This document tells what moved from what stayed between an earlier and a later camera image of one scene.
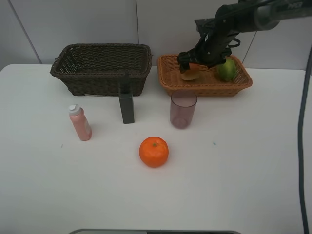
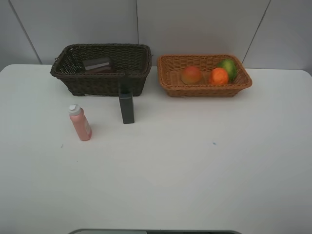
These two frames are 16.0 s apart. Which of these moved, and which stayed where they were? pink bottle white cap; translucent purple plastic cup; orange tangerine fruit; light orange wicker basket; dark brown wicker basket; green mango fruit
Moved: translucent purple plastic cup; orange tangerine fruit
Stayed: light orange wicker basket; green mango fruit; pink bottle white cap; dark brown wicker basket
